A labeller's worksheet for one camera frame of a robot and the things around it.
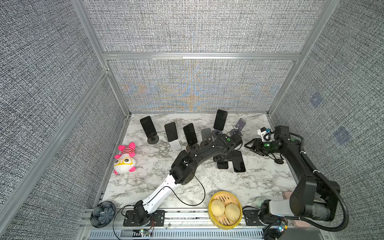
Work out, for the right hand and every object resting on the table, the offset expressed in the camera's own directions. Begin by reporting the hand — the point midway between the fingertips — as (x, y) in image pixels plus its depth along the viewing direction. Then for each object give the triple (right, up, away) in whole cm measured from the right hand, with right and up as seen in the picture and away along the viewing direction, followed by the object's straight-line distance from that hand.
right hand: (248, 146), depth 85 cm
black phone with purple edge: (-14, -12, +4) cm, 19 cm away
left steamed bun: (-20, -27, -14) cm, 36 cm away
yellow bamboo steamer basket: (-18, -34, -14) cm, 41 cm away
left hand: (-11, -10, +7) cm, 17 cm away
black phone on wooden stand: (-33, +6, +8) cm, 34 cm away
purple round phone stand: (-14, +6, +24) cm, 28 cm away
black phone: (-60, +11, +13) cm, 63 cm away
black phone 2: (-45, +8, +10) cm, 47 cm away
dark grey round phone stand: (-59, +2, +19) cm, 62 cm away
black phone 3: (-13, +16, +15) cm, 25 cm away
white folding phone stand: (-43, -1, +16) cm, 46 cm away
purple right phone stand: (+1, +12, +17) cm, 21 cm away
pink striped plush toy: (-70, -9, +1) cm, 71 cm away
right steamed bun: (-13, -29, -14) cm, 35 cm away
